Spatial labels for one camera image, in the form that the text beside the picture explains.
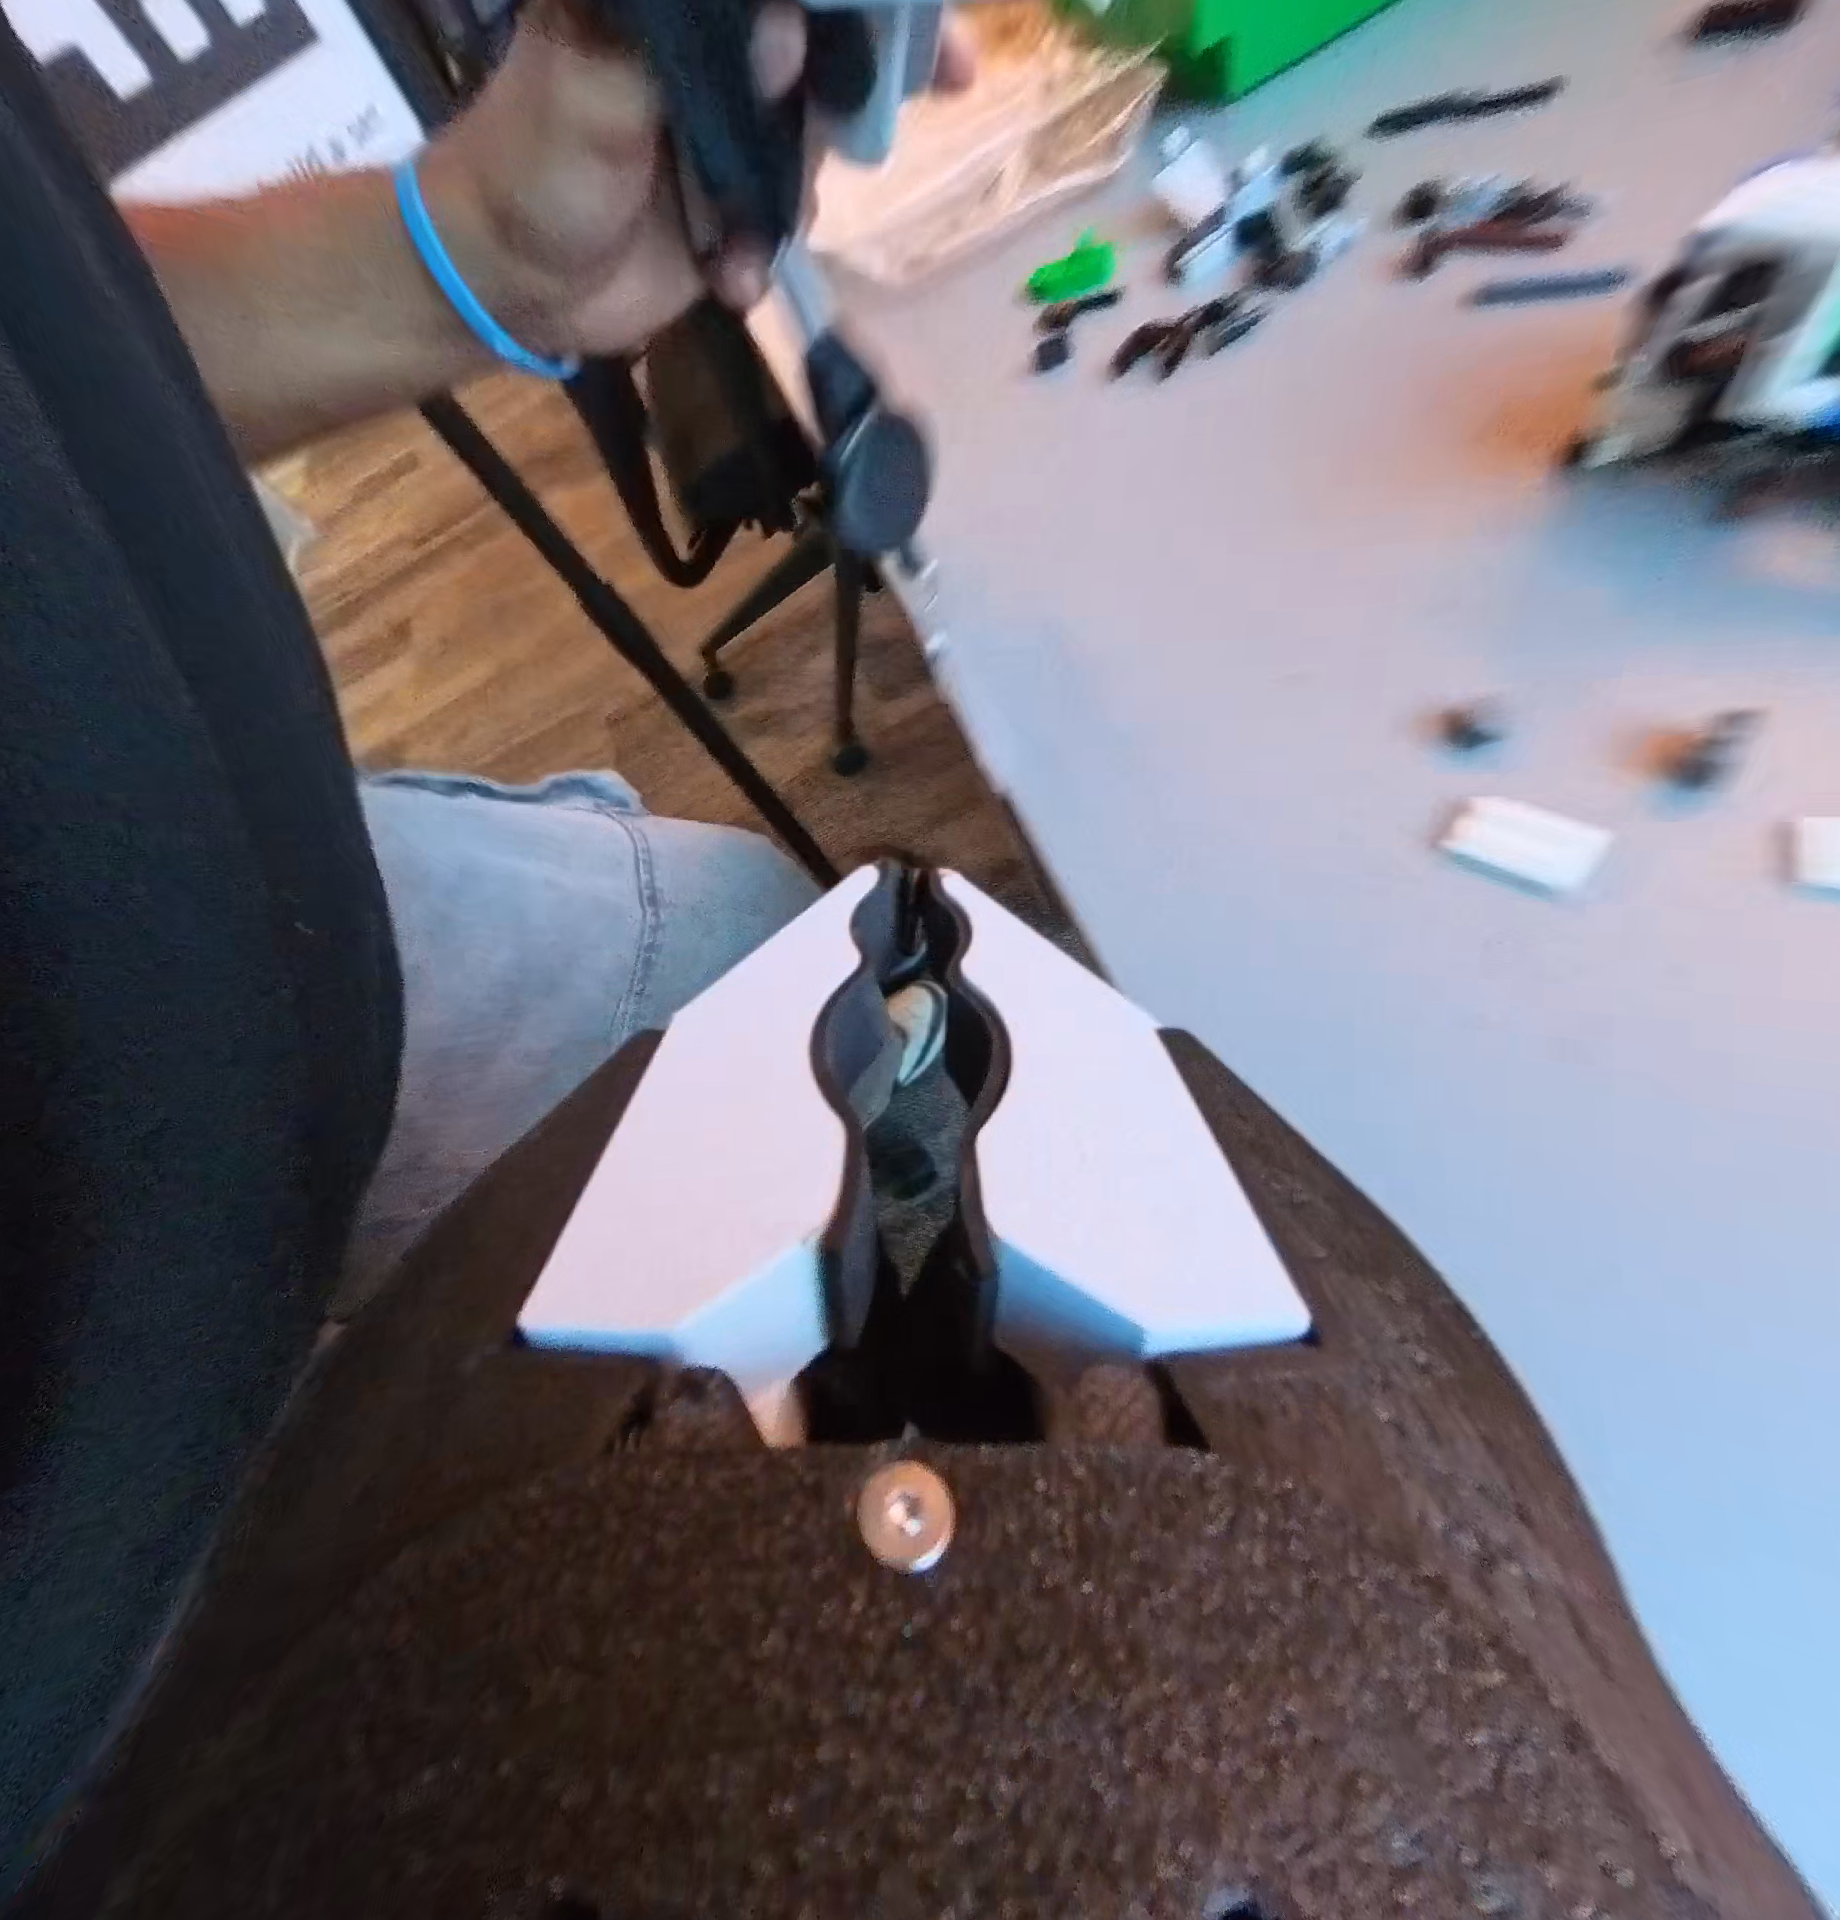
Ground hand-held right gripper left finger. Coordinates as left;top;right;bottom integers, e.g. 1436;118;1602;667
513;858;909;1454

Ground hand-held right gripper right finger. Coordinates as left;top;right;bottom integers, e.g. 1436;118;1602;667
918;862;1315;1365

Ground person's left forearm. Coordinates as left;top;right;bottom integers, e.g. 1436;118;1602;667
117;159;562;467

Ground green lego beam piece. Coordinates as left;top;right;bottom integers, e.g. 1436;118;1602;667
1026;226;1128;303

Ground white studded lego plate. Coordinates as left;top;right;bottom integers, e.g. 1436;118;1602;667
1436;794;1613;903

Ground pile of small lego pieces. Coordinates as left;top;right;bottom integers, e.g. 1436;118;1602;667
1106;127;1601;386

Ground black studded lego piece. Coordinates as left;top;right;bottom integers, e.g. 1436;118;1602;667
1631;707;1762;796

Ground white green lego truck model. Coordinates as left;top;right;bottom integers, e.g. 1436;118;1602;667
1566;143;1840;519

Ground person's left hand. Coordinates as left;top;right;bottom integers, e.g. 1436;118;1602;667
417;0;818;362

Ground grey patterned rug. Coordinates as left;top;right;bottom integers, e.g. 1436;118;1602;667
868;1095;984;1292

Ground person's leg in grey jeans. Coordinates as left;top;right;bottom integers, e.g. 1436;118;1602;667
328;767;824;1321

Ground crumpled clear plastic bags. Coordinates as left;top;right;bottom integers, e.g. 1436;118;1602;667
806;8;1167;288

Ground black office chair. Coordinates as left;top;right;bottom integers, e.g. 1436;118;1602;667
575;300;884;783

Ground blue wristband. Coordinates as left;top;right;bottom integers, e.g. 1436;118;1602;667
392;159;581;379

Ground black round clamp knob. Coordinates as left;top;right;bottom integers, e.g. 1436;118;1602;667
777;248;936;564

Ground green box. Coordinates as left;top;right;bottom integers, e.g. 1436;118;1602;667
1062;0;1403;103

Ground person's black shirt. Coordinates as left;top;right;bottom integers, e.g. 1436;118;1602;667
0;0;412;1920

